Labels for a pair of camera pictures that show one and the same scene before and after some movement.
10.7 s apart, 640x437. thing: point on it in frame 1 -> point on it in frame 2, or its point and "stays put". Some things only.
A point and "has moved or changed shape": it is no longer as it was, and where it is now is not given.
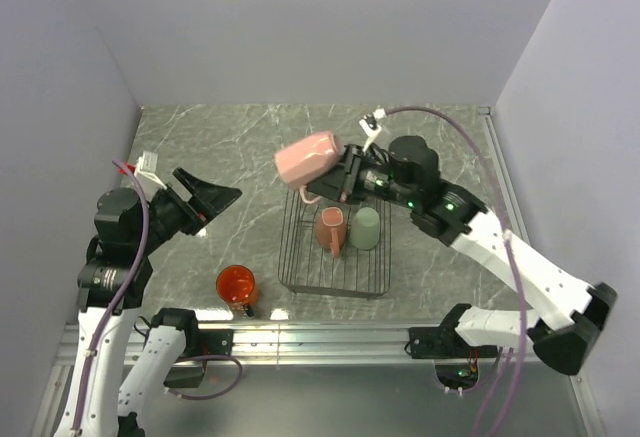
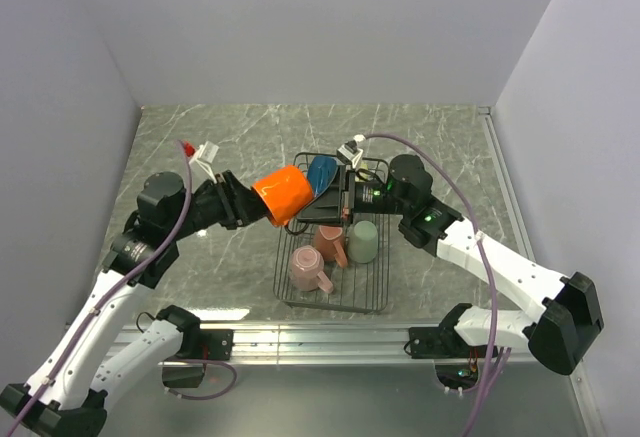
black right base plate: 444,341 stays put
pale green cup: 365,228 has moved or changed shape
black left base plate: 215,342 stays put
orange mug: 236,284 -> 284,193
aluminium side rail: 506,183 stays put
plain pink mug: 304,160 -> 306,270
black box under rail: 185,374 stays put
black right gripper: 335,183 -> 328,206
